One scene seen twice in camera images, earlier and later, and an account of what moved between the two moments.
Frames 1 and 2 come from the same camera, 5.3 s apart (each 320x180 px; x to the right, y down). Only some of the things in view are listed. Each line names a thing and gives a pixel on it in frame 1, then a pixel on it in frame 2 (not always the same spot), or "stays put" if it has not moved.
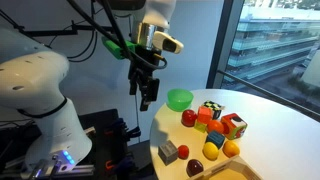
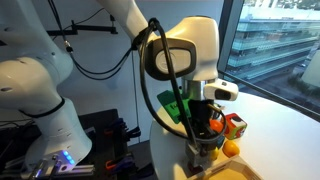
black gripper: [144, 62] → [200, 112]
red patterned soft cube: [233, 126] stays put
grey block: [167, 152] → [202, 160]
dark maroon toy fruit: [194, 167] stays put
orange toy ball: [215, 125] stays put
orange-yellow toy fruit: [231, 149] stays put
